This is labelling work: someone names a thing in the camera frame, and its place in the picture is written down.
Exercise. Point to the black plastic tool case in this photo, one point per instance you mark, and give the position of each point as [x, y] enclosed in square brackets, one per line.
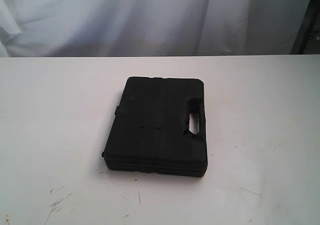
[159, 127]

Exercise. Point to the white backdrop cloth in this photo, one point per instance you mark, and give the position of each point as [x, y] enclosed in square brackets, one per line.
[136, 28]

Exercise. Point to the dark metal stand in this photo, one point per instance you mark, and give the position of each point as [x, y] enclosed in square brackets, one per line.
[307, 40]

